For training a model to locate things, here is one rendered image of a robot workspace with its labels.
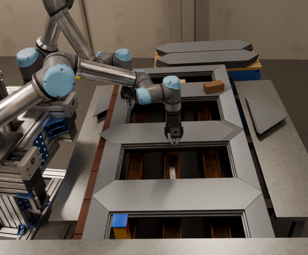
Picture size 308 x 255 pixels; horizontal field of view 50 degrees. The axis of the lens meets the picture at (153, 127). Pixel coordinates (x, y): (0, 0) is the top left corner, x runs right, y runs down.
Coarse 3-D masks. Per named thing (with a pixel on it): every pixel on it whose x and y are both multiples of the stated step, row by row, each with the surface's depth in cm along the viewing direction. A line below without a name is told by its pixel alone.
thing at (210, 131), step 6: (210, 120) 185; (204, 126) 181; (210, 126) 181; (216, 126) 180; (204, 132) 177; (210, 132) 177; (216, 132) 176; (204, 138) 173; (210, 138) 173; (216, 138) 172
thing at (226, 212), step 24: (192, 72) 234; (216, 96) 206; (144, 144) 174; (168, 144) 173; (192, 144) 172; (216, 144) 171; (120, 168) 162; (144, 216) 138; (168, 216) 137; (192, 216) 137; (216, 216) 136; (240, 216) 135
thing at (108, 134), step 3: (111, 126) 187; (114, 126) 187; (108, 129) 186; (111, 129) 185; (114, 129) 185; (105, 132) 184; (108, 132) 183; (111, 132) 183; (114, 132) 183; (105, 135) 181; (108, 135) 181; (111, 135) 181; (105, 138) 179; (108, 138) 179; (111, 138) 179; (108, 141) 177; (111, 141) 177
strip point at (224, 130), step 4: (216, 120) 185; (220, 124) 182; (224, 124) 181; (220, 128) 179; (224, 128) 179; (228, 128) 179; (232, 128) 178; (220, 132) 176; (224, 132) 176; (228, 132) 176; (220, 136) 174; (224, 136) 173; (220, 140) 171
